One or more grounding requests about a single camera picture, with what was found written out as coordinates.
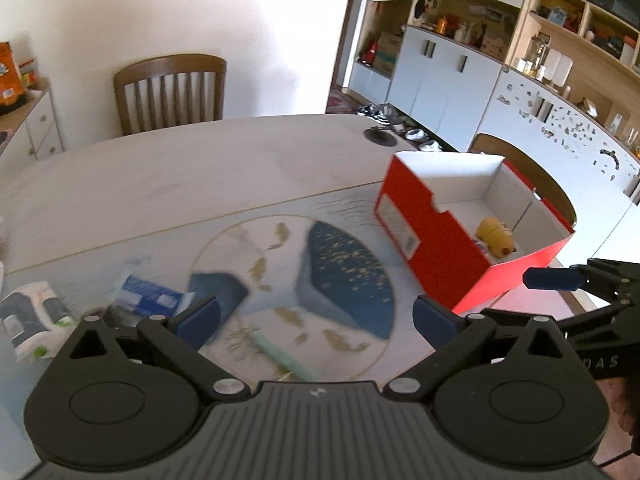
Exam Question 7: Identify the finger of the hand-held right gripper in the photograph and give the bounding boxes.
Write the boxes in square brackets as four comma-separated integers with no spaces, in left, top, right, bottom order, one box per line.
[522,258,640,307]
[480,305,640,347]

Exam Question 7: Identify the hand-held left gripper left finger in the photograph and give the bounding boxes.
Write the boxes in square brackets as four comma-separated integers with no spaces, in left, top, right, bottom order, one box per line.
[64,296,252,404]

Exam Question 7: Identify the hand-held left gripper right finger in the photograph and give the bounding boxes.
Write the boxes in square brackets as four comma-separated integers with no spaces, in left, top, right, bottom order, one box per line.
[382,295,571,404]

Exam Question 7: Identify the red cardboard shoe box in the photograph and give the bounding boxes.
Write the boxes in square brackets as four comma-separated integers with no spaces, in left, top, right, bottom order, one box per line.
[374,151,577,314]

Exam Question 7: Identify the small white tissue packet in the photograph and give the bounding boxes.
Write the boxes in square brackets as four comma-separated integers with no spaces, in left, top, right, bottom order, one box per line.
[0,282,77,362]

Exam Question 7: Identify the white wooden desktop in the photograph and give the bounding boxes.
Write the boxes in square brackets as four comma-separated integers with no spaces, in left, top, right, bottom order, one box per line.
[0,112,621,480]

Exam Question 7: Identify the blue and white packet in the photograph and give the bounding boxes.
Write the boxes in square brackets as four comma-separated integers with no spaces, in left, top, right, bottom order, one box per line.
[112,271,197,317]

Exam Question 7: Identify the yellow plush toy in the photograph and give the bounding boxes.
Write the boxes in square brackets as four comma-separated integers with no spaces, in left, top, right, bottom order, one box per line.
[474,217,516,259]

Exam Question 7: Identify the green toothbrush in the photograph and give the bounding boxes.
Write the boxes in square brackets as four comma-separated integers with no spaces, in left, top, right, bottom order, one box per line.
[249,334,317,382]

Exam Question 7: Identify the white canister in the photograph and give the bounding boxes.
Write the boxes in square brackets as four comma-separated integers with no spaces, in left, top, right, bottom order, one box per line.
[543,50,574,87]

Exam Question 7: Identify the dark sneakers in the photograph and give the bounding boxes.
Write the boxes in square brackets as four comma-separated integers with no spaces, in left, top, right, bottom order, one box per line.
[357,103,394,125]

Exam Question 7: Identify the glass storage jar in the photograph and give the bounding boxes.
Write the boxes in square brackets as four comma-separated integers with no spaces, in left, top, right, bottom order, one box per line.
[525,35,549,70]

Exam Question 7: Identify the brown slatted wooden chair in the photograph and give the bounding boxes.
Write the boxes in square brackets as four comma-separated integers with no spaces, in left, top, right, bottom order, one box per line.
[113,53,227,137]

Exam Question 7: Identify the patterned floor rug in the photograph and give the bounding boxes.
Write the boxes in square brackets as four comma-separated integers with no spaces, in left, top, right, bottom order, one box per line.
[325,88,362,115]

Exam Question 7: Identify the white side cabinet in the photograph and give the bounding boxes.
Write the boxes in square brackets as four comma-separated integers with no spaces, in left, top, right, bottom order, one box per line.
[0,77,66,162]

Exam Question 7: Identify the orange snack bag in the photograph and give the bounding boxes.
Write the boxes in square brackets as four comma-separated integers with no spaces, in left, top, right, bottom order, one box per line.
[0,41,27,116]

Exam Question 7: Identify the black desk cable grommet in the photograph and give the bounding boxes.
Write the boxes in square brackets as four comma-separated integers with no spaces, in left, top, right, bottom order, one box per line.
[363,127,397,147]

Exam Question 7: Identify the white wooden wall cabinet unit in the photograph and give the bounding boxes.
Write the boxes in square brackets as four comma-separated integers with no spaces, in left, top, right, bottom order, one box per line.
[345,0,640,261]

